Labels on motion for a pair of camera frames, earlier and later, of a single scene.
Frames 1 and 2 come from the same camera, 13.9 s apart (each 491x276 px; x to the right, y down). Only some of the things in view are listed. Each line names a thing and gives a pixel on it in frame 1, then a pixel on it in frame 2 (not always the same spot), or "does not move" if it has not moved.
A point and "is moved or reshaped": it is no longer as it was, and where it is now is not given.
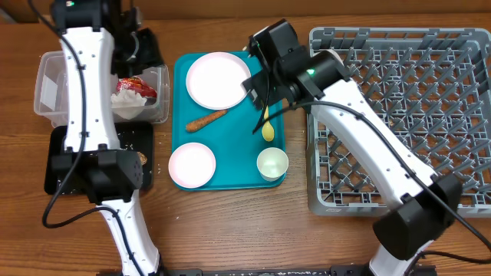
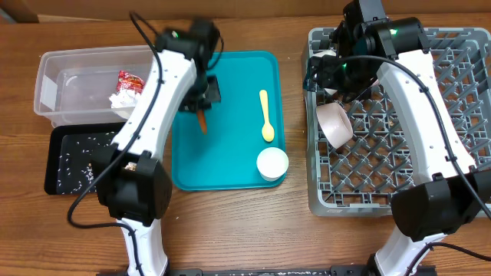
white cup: [272, 163] does not move
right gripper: [260, 91] to [326, 64]
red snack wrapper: [135, 83] does not move
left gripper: [151, 56] to [214, 96]
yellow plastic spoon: [268, 132] does not move
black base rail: [351, 270] does not move
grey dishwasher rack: [433, 85] does not move
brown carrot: [197, 123] is moved or reshaped
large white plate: [214, 80] is moved or reshaped
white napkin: [126, 98] does not move
